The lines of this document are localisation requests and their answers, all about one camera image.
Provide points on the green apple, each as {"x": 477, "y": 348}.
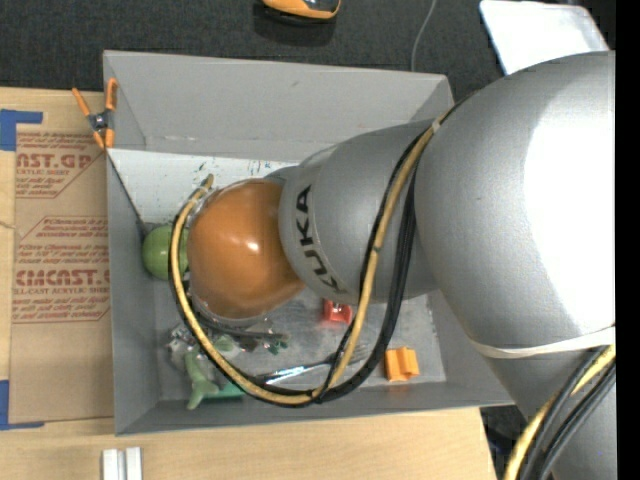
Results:
{"x": 157, "y": 253}

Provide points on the dark green flat block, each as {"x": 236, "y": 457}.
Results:
{"x": 231, "y": 391}

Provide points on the pale green toy animal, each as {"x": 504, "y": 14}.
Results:
{"x": 196, "y": 375}

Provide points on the brown cardboard board red print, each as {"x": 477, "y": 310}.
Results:
{"x": 60, "y": 358}

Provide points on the grey metal bin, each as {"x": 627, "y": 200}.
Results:
{"x": 260, "y": 103}

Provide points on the silver metal fork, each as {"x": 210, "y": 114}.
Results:
{"x": 300, "y": 371}

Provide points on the small orange plastic piece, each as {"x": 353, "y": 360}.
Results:
{"x": 400, "y": 364}

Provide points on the small red plastic piece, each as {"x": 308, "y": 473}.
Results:
{"x": 336, "y": 313}

